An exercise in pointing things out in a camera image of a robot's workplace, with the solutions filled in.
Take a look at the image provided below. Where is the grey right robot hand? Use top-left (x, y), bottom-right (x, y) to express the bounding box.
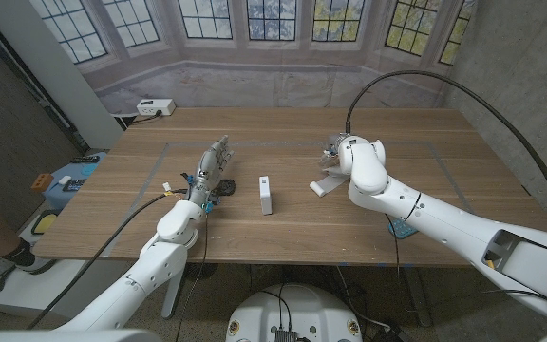
top-left (320, 132), bottom-right (350, 167)

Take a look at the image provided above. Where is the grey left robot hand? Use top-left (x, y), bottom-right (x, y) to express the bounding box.
top-left (185, 135), bottom-right (236, 208)

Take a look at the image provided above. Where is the white gauze bandage strip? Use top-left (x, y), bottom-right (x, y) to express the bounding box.
top-left (309, 163), bottom-right (350, 198)

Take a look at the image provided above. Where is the white USB stick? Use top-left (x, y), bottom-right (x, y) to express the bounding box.
top-left (258, 175), bottom-right (274, 217)

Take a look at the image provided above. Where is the teal TV remote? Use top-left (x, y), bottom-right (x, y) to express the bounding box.
top-left (387, 217), bottom-right (420, 240)

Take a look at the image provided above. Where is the black round object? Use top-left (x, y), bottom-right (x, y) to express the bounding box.
top-left (214, 178), bottom-right (236, 197)

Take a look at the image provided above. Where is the white power strip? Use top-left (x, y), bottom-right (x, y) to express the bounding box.
top-left (136, 98), bottom-right (177, 118)

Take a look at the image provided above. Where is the printed window backdrop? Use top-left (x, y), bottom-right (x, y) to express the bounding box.
top-left (28, 0), bottom-right (477, 115)

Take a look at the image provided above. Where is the grey metal table leg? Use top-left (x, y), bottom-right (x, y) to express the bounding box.
top-left (402, 265), bottom-right (434, 328)
top-left (160, 268), bottom-right (184, 320)

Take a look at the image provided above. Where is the blue stool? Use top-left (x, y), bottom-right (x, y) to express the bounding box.
top-left (44, 151), bottom-right (107, 211)

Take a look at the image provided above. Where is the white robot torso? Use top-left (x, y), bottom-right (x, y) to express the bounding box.
top-left (225, 283), bottom-right (364, 342)

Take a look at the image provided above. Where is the orange block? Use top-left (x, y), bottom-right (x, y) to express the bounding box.
top-left (30, 173), bottom-right (54, 195)

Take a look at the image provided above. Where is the yellow pad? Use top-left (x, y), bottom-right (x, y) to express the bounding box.
top-left (30, 211), bottom-right (59, 236)

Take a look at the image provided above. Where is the grey perforated partition panel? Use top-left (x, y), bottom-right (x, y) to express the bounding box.
top-left (0, 13), bottom-right (89, 229)

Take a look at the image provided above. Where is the white floor platform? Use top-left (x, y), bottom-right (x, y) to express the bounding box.
top-left (0, 258), bottom-right (89, 314)

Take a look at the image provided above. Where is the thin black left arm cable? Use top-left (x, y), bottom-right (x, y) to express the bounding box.
top-left (174, 208), bottom-right (209, 342)

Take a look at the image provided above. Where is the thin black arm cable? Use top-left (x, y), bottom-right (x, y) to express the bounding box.
top-left (385, 213), bottom-right (401, 286)
top-left (174, 208), bottom-right (209, 342)

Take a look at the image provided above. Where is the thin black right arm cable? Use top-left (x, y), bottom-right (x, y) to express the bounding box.
top-left (385, 213), bottom-right (401, 286)

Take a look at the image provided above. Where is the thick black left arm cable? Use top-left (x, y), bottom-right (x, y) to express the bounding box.
top-left (26, 189), bottom-right (189, 331)

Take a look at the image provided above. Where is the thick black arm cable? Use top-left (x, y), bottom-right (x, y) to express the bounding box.
top-left (26, 189), bottom-right (189, 331)
top-left (345, 69), bottom-right (547, 229)

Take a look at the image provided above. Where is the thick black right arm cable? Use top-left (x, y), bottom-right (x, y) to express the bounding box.
top-left (345, 69), bottom-right (547, 229)

